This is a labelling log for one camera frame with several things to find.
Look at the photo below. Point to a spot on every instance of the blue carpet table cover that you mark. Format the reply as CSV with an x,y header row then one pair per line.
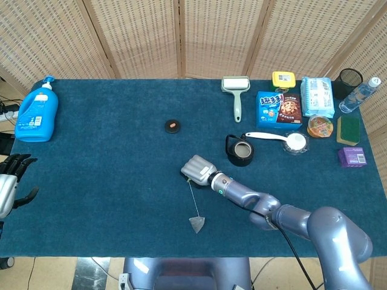
x,y
106,181

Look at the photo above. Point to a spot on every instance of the yellow lidded green container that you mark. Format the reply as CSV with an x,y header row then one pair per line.
x,y
283,79

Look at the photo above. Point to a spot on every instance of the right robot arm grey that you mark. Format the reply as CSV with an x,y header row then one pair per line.
x,y
302,220

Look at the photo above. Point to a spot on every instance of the small purple box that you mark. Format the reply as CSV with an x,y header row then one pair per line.
x,y
352,157

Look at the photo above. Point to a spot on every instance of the black mesh pen cup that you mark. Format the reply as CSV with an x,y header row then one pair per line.
x,y
344,84

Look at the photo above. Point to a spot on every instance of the light blue wet wipes pack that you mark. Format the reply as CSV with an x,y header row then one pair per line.
x,y
317,96

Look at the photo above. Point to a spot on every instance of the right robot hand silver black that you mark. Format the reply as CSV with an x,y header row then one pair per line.
x,y
198,170

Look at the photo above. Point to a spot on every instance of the woven rattan folding screen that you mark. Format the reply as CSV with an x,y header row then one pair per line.
x,y
136,39

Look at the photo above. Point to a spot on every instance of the grey robot torso base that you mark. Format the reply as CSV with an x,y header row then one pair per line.
x,y
187,275

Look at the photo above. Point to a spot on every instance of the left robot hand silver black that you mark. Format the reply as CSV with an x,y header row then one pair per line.
x,y
6,190

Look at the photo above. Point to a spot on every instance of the black equipment box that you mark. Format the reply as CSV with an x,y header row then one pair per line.
x,y
5,143

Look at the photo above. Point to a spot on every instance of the green and yellow sponge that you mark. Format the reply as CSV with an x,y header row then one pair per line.
x,y
350,128

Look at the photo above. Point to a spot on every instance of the orange jelly cup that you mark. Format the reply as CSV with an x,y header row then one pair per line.
x,y
320,127

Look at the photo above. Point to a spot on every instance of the blue and brown cookie box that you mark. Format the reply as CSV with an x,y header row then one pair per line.
x,y
278,111

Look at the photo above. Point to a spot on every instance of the black teapot lid orange knob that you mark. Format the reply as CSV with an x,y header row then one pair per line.
x,y
173,127

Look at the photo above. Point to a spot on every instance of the pyramid tea bag with green tag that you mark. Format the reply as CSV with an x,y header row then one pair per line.
x,y
197,225

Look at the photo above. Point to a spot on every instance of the clear plastic water bottle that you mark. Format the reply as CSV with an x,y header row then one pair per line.
x,y
358,96

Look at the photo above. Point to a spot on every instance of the pale green lint roller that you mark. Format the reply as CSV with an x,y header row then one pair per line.
x,y
236,84

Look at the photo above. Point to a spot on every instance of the blue detergent pump bottle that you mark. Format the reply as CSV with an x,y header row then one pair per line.
x,y
36,117

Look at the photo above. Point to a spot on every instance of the white power strip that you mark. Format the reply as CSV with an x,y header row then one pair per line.
x,y
9,114

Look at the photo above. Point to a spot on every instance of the black caster wheel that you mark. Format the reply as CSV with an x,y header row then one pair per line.
x,y
7,262

